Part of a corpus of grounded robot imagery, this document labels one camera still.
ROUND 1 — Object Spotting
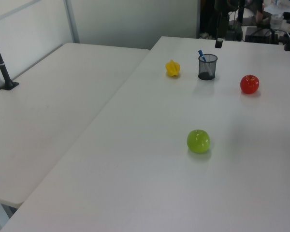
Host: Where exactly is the yellow toy starfruit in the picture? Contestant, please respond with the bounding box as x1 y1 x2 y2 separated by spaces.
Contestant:
165 59 181 77

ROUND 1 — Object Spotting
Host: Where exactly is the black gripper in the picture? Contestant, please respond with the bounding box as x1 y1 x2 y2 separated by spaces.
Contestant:
215 9 230 49

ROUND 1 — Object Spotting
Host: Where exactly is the person in dark trousers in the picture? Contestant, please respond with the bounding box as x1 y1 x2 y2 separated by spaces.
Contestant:
199 0 219 40

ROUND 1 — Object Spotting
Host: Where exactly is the black mesh pen cup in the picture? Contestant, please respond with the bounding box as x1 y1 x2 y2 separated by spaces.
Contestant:
198 53 218 81

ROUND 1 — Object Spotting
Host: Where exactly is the green toy apple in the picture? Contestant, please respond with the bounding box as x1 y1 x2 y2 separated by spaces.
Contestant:
186 129 211 154

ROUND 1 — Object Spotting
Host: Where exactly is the grey partition frame post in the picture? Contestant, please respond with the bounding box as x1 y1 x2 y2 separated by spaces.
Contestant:
64 0 81 44

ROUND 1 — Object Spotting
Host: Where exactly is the clear plastic cup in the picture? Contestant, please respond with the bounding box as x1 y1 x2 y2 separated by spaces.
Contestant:
270 14 284 30

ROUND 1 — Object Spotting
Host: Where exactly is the black equipment box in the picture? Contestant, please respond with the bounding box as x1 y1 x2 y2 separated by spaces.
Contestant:
245 26 273 44

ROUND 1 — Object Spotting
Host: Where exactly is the blue capped white marker pen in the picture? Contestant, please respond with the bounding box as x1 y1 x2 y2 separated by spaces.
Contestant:
198 49 213 75

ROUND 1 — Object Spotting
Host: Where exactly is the black camera pole with base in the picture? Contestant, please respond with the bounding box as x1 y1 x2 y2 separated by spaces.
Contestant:
0 24 20 91

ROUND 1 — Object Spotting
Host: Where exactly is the red toy apple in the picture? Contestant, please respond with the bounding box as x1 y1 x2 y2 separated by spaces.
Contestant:
240 74 260 94

